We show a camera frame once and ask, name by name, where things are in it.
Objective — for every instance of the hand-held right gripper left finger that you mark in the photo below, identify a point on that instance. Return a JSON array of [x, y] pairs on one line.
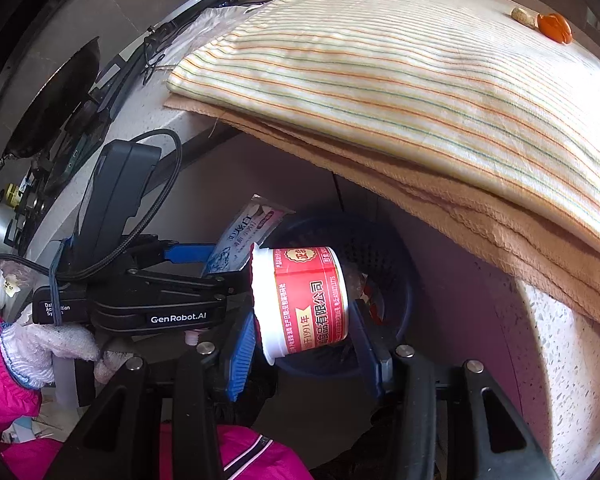
[[242, 355]]

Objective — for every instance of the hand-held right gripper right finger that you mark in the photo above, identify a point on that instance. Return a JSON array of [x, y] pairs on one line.
[[367, 345]]

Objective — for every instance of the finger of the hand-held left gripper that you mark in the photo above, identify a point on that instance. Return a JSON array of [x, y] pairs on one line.
[[190, 254], [220, 285]]

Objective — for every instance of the blue and white toothpaste box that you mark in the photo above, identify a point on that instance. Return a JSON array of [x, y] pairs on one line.
[[245, 235]]

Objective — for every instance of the red and white cup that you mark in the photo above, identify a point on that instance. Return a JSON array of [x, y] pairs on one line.
[[305, 300]]

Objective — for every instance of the dark blue plastic basket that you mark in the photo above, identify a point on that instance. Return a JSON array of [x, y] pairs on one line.
[[380, 255]]

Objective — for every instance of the person's left hand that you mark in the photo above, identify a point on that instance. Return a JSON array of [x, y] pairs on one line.
[[45, 342]]

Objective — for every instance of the red and white wrapper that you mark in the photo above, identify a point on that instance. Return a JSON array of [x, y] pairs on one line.
[[372, 302]]

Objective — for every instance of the pink jacket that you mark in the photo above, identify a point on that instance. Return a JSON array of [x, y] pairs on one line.
[[260, 455]]

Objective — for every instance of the metal pot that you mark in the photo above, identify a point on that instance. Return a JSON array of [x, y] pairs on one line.
[[2, 230]]

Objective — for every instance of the beige towel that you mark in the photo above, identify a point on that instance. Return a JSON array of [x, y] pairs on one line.
[[455, 195]]

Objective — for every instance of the crumpled translucent plastic sheet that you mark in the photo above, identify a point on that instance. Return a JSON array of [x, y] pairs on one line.
[[205, 30]]

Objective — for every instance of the silver flat appliance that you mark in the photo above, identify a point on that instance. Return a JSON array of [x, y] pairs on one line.
[[200, 2]]

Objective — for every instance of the striped cloth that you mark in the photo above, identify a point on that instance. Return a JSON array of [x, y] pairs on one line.
[[380, 85]]

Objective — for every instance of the beige cork piece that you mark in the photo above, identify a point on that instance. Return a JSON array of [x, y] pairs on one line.
[[524, 16]]

